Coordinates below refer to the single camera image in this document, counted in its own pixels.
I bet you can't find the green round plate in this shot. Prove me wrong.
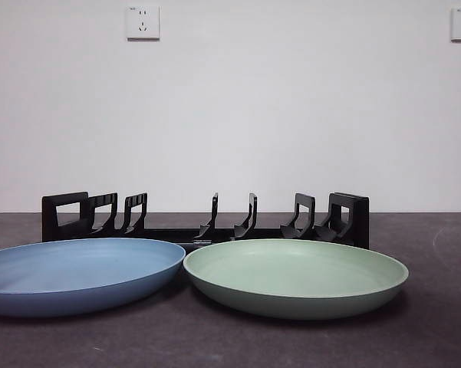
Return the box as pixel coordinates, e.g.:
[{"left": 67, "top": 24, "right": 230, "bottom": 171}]
[{"left": 183, "top": 238, "right": 410, "bottom": 320}]

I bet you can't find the blue round plate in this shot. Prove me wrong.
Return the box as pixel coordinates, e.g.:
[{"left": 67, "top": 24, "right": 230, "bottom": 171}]
[{"left": 0, "top": 237, "right": 188, "bottom": 317}]

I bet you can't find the black plastic plate rack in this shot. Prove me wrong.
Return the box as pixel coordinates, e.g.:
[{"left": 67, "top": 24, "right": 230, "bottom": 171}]
[{"left": 41, "top": 191, "right": 370, "bottom": 250}]

